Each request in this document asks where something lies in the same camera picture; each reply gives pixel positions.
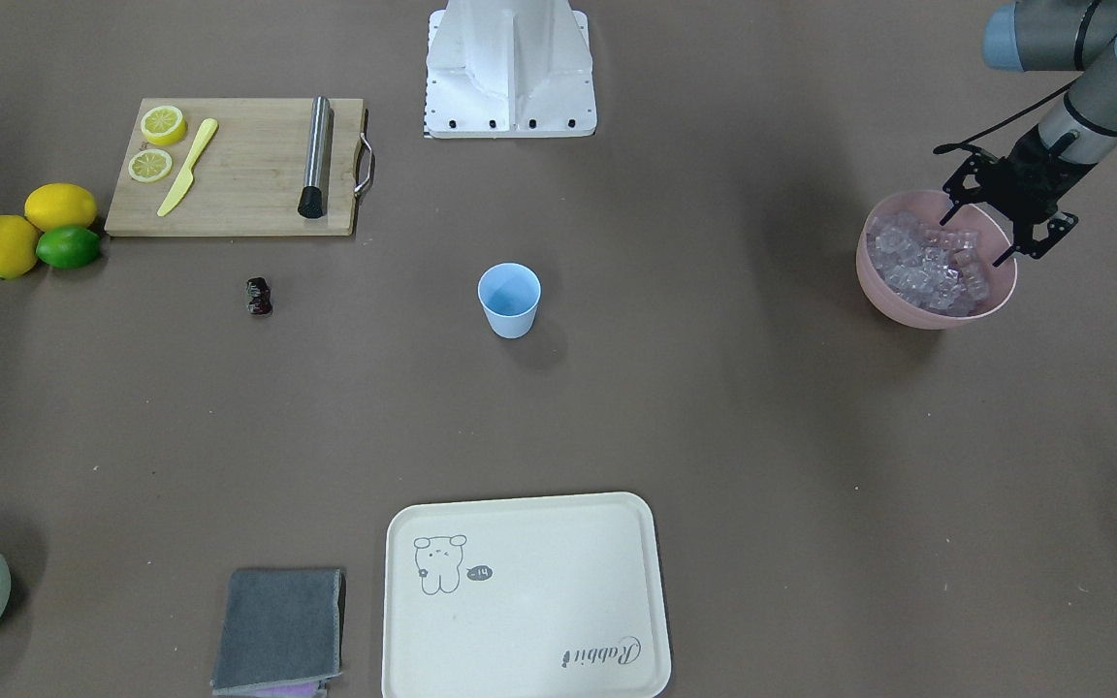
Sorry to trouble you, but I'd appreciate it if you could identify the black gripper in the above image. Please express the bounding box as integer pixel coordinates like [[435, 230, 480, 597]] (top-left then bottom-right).
[[934, 127, 1095, 269]]

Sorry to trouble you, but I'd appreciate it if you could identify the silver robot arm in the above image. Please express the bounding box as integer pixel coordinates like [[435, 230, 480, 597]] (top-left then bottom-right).
[[936, 1, 1117, 258]]

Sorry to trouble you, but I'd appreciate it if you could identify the pile of ice cubes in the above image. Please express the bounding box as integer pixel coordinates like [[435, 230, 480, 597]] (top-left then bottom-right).
[[866, 211, 990, 317]]

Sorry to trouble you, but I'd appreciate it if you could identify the light blue plastic cup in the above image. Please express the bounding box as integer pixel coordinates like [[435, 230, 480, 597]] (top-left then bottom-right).
[[477, 262, 542, 340]]

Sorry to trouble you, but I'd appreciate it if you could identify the pink bowl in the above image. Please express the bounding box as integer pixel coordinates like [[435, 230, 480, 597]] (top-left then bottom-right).
[[856, 190, 1018, 329]]

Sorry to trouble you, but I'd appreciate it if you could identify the cream rabbit tray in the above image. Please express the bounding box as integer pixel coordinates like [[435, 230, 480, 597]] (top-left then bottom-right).
[[381, 493, 671, 697]]

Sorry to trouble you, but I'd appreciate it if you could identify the steel muddler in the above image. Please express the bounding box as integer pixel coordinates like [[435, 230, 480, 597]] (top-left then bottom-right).
[[297, 96, 334, 218]]

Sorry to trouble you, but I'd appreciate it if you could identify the yellow plastic knife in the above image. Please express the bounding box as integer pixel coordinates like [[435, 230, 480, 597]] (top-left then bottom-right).
[[156, 118, 220, 217]]

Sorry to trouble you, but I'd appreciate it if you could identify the wooden cutting board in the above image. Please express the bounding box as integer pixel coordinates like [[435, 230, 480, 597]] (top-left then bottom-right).
[[105, 97, 373, 238]]

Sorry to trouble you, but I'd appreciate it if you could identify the grey folded cloth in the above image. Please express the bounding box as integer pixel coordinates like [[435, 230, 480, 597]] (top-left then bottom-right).
[[211, 567, 344, 697]]

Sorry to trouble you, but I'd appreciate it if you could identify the lemon slice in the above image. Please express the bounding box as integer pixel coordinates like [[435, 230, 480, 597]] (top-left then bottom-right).
[[139, 105, 187, 147], [127, 147, 174, 184]]

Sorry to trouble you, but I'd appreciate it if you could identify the green lime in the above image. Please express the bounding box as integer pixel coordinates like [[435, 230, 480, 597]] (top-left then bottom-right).
[[35, 224, 101, 270]]

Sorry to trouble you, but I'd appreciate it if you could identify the yellow lemon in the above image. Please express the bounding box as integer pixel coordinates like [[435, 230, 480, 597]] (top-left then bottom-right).
[[25, 182, 99, 233], [0, 216, 41, 281]]

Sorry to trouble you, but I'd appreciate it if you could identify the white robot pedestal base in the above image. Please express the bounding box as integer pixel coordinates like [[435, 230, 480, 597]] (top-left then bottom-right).
[[423, 1, 598, 138]]

